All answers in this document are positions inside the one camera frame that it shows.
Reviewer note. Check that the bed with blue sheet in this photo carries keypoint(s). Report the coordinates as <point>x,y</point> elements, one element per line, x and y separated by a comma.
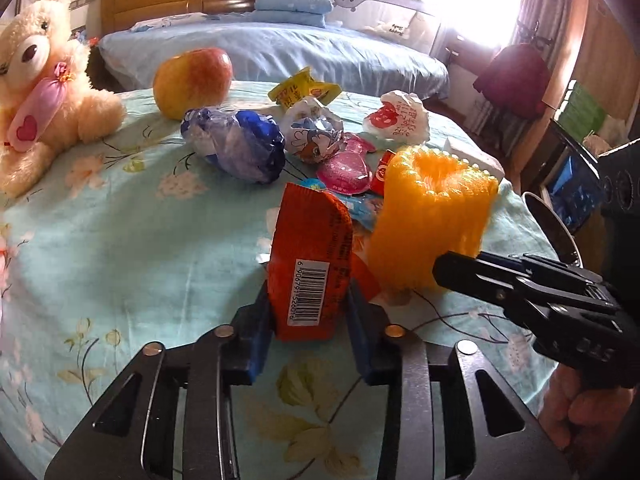
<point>280,47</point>

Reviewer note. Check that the white blue cartoon wrapper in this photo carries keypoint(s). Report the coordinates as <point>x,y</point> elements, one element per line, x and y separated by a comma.
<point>312,132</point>

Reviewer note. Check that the green box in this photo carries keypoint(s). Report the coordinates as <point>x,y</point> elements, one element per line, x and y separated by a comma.
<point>585,107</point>

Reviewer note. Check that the dark red hanging garment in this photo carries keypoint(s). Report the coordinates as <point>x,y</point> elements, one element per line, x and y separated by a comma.
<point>515,80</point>

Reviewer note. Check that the red yellow apple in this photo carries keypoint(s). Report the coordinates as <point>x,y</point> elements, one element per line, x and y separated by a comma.
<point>192,82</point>

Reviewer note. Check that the pink candy packet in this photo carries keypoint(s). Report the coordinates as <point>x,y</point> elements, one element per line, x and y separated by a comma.
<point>345,170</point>

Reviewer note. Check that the orange barcode snack packet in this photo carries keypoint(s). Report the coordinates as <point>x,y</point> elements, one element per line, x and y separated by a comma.
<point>305,265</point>

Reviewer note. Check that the cream teddy bear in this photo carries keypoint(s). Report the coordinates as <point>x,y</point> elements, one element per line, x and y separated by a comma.
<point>55,95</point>

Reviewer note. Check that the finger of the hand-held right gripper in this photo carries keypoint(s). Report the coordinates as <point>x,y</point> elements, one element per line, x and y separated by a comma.
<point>475,280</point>
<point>545,266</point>

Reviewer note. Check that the folded blue blankets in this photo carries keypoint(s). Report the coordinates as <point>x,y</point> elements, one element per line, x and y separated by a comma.
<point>292,7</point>

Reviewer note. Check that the dark round chair back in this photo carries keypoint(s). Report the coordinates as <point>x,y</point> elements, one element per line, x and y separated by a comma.
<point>552,230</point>

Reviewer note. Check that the white crib rail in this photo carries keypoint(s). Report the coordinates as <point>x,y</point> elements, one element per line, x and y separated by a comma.
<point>380,12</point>

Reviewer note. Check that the orange foam fruit net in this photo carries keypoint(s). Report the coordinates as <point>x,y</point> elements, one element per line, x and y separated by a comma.
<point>430,220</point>

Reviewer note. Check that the small red wrapper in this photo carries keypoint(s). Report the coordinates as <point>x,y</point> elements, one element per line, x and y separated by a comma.
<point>380,172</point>

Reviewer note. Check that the yellow snack wrapper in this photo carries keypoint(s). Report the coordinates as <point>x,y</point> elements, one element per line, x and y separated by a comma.
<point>295,91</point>

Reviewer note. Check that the blue cartoon lollipop packet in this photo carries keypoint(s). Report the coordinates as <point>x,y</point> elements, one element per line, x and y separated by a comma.
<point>362,210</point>

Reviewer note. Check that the blue patterned box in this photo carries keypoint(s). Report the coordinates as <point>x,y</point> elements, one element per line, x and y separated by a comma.
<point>570,190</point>

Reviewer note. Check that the person's right hand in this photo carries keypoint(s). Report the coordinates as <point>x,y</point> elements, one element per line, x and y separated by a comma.
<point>590,410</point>

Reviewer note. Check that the floral light blue tablecloth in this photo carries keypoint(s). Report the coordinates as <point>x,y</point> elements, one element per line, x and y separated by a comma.
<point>150,260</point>

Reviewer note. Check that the white red crumpled wrapper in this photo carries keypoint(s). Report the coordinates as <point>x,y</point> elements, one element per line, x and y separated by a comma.
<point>400,120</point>

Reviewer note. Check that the crumpled blue plastic wrapper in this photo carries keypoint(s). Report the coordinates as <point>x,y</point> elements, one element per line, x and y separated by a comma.
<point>235,145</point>

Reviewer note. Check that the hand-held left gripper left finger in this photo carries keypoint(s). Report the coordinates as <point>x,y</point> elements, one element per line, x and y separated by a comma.
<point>260,330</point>

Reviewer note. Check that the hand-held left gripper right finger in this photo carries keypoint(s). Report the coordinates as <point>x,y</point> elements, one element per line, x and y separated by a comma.
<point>361,340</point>

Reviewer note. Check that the dark wooden nightstand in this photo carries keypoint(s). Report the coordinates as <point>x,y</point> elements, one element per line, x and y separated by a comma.
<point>97,67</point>

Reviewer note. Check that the window curtain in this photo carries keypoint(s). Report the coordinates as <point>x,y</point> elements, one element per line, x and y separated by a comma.
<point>540,5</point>

